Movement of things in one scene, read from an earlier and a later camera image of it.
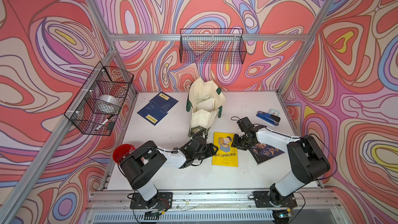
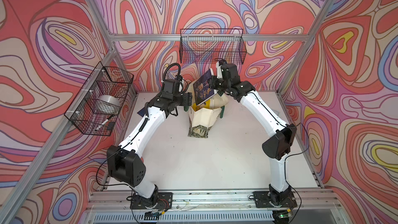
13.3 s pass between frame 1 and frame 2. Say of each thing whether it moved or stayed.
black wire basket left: stayed
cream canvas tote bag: stayed
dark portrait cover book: moved
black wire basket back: stayed
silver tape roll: stayed
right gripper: moved
